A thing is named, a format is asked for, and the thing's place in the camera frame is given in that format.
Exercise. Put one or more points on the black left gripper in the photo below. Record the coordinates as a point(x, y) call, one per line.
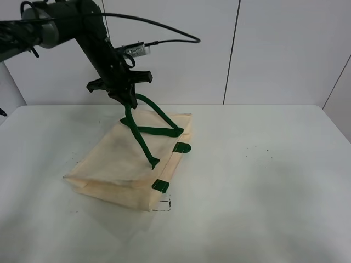
point(116, 75)

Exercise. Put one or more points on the cream linen bag green handles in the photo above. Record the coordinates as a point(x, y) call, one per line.
point(135, 161)

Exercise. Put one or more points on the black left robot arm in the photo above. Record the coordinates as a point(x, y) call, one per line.
point(50, 24)

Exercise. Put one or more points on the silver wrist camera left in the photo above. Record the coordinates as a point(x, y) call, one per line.
point(134, 50)

